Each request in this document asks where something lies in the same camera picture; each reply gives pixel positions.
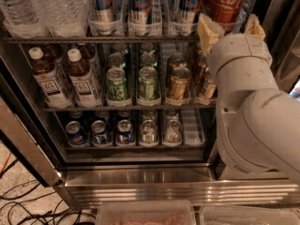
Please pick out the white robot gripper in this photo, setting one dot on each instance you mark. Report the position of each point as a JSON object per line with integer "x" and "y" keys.
{"x": 239, "y": 50}

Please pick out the red coca-cola can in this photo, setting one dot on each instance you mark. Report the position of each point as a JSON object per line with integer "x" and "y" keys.
{"x": 225, "y": 11}

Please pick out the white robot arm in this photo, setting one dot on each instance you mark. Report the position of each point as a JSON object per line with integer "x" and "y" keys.
{"x": 257, "y": 123}

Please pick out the blue red bull can right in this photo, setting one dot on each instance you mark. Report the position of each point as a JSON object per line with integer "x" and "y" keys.
{"x": 187, "y": 15}

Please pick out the blue red bull can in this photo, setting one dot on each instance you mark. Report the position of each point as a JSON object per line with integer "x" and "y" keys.
{"x": 140, "y": 16}
{"x": 107, "y": 13}
{"x": 187, "y": 15}

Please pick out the gold can front right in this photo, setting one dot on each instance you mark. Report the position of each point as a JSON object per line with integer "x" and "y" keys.
{"x": 207, "y": 88}

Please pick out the gold can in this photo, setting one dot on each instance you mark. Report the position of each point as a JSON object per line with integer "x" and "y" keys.
{"x": 207, "y": 88}
{"x": 180, "y": 79}

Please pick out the gold can front left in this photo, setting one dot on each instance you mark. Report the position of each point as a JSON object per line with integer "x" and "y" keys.
{"x": 180, "y": 79}

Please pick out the green can front right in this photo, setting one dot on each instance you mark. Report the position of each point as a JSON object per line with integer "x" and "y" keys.
{"x": 148, "y": 86}

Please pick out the green can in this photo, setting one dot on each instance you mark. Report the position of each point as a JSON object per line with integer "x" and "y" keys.
{"x": 148, "y": 86}
{"x": 117, "y": 87}

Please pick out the blue red bull can middle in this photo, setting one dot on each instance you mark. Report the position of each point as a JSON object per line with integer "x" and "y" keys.
{"x": 140, "y": 16}

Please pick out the empty white can tray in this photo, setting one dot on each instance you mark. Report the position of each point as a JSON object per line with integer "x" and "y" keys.
{"x": 192, "y": 128}

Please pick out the silver can front right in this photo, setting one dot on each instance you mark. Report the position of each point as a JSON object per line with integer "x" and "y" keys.
{"x": 173, "y": 133}

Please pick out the silver can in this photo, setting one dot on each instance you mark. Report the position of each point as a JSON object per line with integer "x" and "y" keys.
{"x": 148, "y": 133}
{"x": 173, "y": 133}

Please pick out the green can front left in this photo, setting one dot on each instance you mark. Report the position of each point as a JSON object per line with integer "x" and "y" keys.
{"x": 117, "y": 87}

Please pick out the silver can front left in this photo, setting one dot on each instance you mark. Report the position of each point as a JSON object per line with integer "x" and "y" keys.
{"x": 148, "y": 133}

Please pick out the blue red bull can left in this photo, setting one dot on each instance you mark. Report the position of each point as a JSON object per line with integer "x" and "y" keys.
{"x": 107, "y": 13}

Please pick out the stainless steel fridge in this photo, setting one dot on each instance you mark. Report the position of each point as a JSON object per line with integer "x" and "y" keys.
{"x": 86, "y": 177}

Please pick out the blue pepsi can right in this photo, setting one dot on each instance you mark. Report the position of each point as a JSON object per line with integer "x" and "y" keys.
{"x": 124, "y": 132}

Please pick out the blue pepsi can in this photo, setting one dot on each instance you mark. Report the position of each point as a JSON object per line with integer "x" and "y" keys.
{"x": 124, "y": 132}
{"x": 77, "y": 137}
{"x": 100, "y": 134}

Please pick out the blue pepsi can middle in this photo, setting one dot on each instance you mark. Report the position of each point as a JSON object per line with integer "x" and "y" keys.
{"x": 100, "y": 134}

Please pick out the blue pepsi can left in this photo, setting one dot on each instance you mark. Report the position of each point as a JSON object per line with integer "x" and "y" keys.
{"x": 77, "y": 137}

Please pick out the tea bottle white cap right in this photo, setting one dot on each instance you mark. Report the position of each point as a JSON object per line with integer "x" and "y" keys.
{"x": 83, "y": 79}

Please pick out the tea bottle white cap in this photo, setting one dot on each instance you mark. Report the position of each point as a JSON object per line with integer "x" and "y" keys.
{"x": 51, "y": 80}
{"x": 83, "y": 79}

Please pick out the clear water bottle right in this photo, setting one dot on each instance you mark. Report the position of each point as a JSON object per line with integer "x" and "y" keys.
{"x": 65, "y": 18}

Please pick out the clear water bottle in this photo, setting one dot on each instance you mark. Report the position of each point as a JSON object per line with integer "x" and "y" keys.
{"x": 65, "y": 18}
{"x": 22, "y": 20}

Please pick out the clear plastic bin right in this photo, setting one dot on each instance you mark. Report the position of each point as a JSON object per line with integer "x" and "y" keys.
{"x": 244, "y": 215}

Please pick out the clear plastic bin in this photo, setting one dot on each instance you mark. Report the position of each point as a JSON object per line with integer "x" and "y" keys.
{"x": 244, "y": 215}
{"x": 146, "y": 213}

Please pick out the tea bottle white cap left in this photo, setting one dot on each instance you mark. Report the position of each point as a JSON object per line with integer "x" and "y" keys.
{"x": 51, "y": 80}

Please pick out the clear water bottle left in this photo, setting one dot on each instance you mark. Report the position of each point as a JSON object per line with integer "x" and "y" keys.
{"x": 22, "y": 20}

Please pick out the clear plastic bin left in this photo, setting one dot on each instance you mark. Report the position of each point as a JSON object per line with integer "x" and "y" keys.
{"x": 146, "y": 213}

